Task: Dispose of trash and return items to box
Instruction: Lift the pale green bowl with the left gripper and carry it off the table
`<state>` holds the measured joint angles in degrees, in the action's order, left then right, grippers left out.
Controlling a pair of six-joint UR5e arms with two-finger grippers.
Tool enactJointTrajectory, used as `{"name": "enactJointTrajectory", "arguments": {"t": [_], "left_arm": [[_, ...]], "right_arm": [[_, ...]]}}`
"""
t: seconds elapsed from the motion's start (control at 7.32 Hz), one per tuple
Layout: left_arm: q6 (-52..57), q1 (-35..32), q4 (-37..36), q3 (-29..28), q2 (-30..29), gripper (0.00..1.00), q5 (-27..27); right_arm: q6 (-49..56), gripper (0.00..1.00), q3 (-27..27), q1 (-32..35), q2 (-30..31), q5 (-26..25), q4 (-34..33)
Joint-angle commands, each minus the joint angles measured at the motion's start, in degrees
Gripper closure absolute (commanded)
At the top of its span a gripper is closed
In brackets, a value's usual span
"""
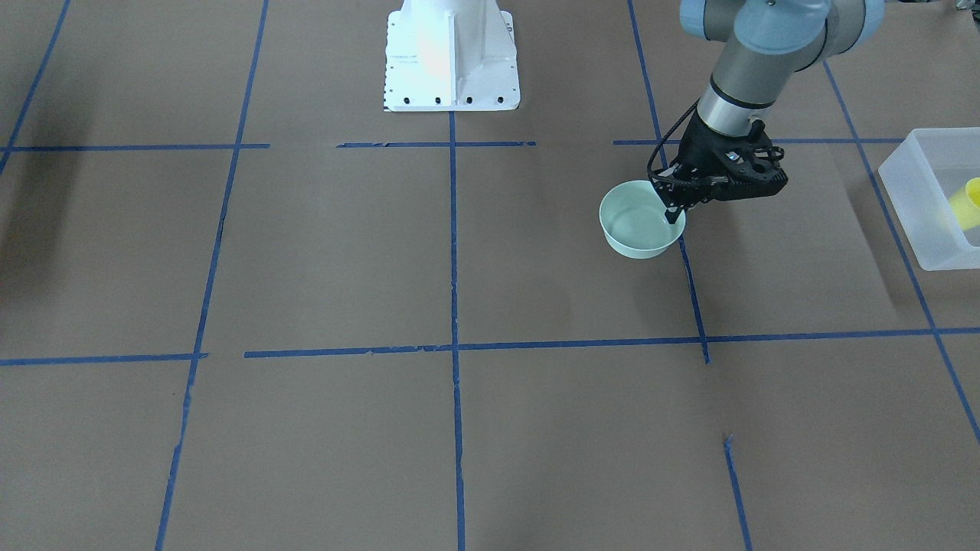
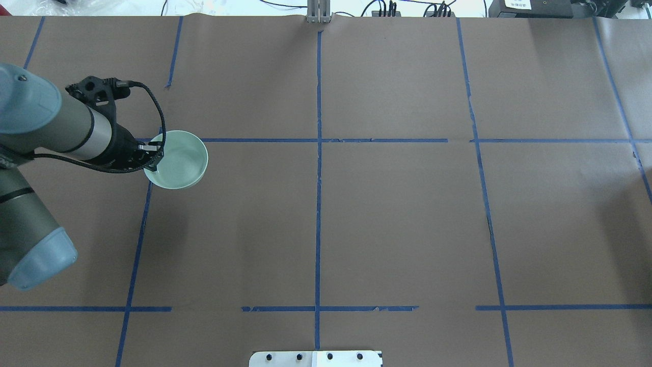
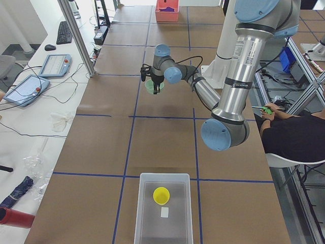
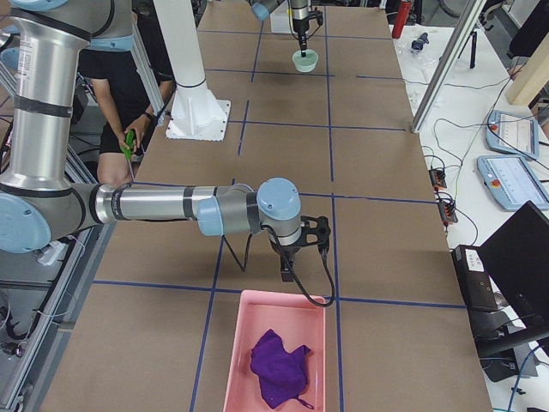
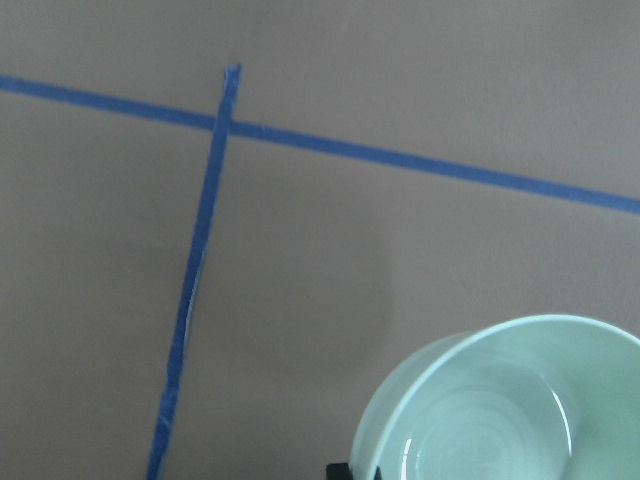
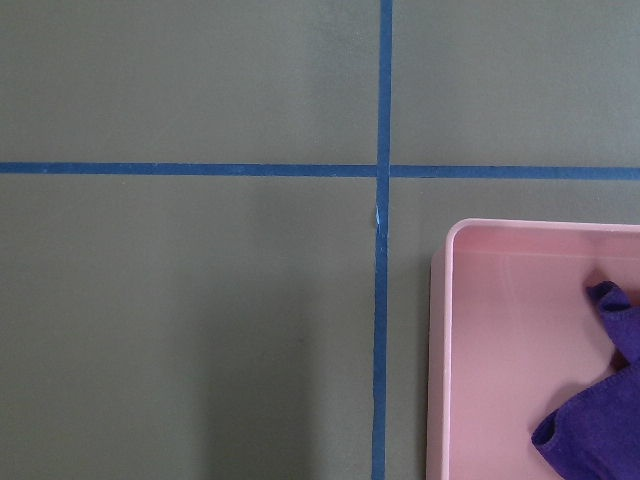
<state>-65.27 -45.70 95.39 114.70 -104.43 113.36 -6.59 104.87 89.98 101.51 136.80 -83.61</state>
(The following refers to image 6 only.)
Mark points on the purple microfiber cloth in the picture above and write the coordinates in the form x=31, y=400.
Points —
x=595, y=434

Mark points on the pink plastic tray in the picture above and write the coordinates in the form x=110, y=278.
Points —
x=513, y=335

